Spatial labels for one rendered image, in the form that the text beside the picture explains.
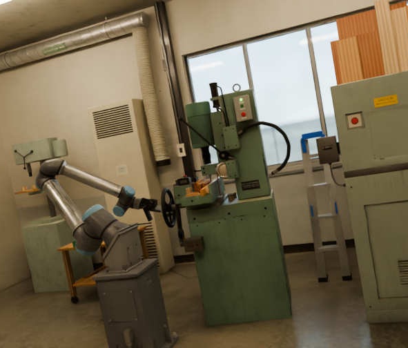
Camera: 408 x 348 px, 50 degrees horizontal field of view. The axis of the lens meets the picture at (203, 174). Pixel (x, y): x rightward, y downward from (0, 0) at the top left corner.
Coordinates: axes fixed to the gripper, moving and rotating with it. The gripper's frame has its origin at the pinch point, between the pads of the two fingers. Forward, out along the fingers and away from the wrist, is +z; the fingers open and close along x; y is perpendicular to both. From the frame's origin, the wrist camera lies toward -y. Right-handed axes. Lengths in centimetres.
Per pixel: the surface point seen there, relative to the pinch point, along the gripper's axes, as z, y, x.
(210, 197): 37, 25, -41
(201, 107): 17, 81, -19
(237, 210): 55, 18, -33
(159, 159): -43, 26, 113
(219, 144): 34, 58, -18
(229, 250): 54, -9, -33
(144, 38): -78, 143, 118
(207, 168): 28, 40, -14
